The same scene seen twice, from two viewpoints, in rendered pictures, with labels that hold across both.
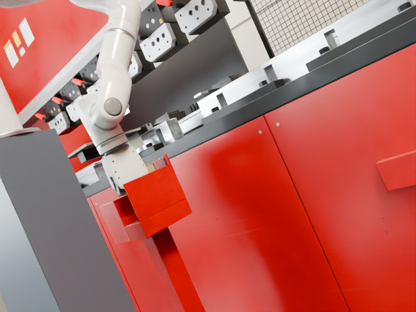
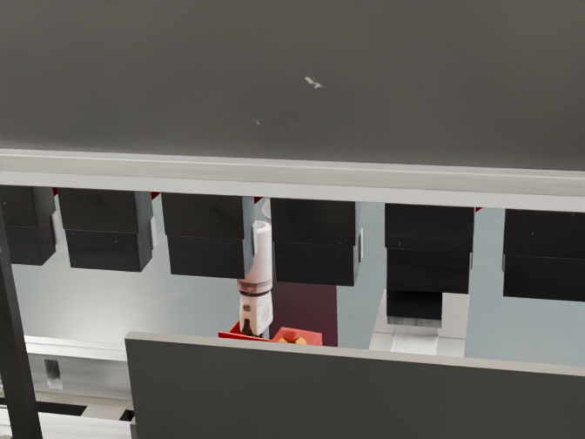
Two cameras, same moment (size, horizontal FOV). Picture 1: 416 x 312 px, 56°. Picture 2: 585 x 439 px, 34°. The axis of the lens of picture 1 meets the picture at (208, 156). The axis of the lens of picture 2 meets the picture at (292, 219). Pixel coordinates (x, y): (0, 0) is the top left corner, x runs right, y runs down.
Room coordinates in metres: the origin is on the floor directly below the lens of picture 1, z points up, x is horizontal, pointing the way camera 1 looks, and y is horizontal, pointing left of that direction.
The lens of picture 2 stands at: (2.85, -0.64, 1.98)
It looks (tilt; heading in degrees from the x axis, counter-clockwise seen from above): 24 degrees down; 152
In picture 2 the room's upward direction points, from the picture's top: 3 degrees counter-clockwise
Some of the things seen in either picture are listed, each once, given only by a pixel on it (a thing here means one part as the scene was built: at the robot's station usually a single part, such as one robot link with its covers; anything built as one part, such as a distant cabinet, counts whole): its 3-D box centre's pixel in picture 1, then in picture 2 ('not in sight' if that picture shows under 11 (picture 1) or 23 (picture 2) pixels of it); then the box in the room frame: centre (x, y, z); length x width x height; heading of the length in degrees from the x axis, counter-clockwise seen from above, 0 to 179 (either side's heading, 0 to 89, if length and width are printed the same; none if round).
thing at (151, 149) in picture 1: (137, 158); not in sight; (1.57, 0.27, 0.89); 0.30 x 0.05 x 0.03; 48
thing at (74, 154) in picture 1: (103, 143); (420, 325); (1.53, 0.36, 1.00); 0.26 x 0.18 x 0.01; 138
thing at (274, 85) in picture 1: (241, 104); not in sight; (1.19, -0.16, 0.89); 0.30 x 0.05 x 0.03; 48
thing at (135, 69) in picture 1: (128, 58); (318, 232); (1.52, 0.13, 1.26); 0.15 x 0.09 x 0.17; 48
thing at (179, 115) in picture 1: (158, 122); not in sight; (1.75, 0.15, 1.01); 0.26 x 0.12 x 0.05; 138
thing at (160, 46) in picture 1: (159, 32); (211, 226); (1.39, -0.02, 1.26); 0.15 x 0.09 x 0.17; 48
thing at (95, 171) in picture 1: (78, 183); not in sight; (2.00, 0.67, 0.92); 0.50 x 0.06 x 0.10; 48
